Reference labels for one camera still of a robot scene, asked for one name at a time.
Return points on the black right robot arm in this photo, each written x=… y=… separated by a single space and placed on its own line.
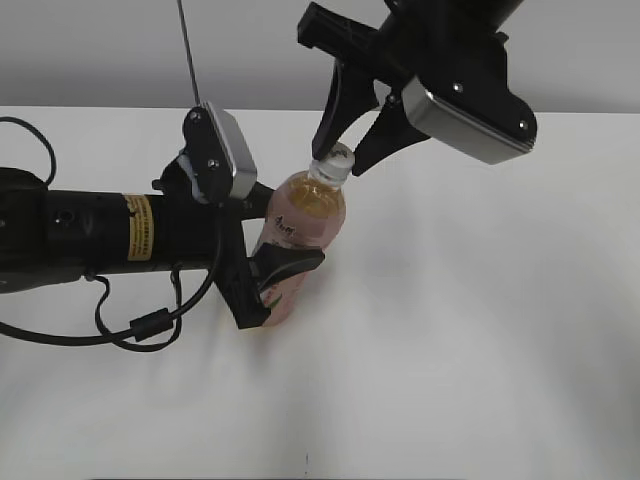
x=433 y=70

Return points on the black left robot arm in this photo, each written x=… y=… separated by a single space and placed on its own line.
x=51 y=237

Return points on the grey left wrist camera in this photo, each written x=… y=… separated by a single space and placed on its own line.
x=216 y=157

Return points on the white bottle cap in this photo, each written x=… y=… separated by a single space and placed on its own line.
x=337 y=163

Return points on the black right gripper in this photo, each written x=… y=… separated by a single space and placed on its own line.
x=389 y=54

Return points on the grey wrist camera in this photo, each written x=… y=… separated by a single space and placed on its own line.
x=216 y=157
x=461 y=98

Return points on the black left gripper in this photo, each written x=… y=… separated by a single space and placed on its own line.
x=205 y=236

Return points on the pink label tea bottle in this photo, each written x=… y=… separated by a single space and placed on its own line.
x=303 y=213

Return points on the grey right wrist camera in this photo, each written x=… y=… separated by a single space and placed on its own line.
x=461 y=98

